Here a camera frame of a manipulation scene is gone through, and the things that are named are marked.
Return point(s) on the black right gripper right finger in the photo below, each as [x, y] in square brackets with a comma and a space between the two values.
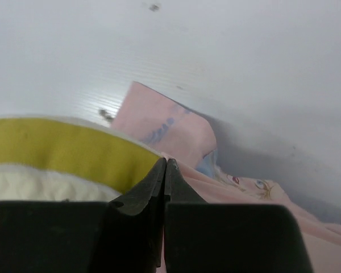
[176, 188]

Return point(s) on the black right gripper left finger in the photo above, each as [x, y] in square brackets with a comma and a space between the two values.
[144, 193]

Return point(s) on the pink printed pillowcase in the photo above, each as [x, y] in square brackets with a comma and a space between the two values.
[178, 133]

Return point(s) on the cream quilted pillow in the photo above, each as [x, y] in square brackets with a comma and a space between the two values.
[68, 159]

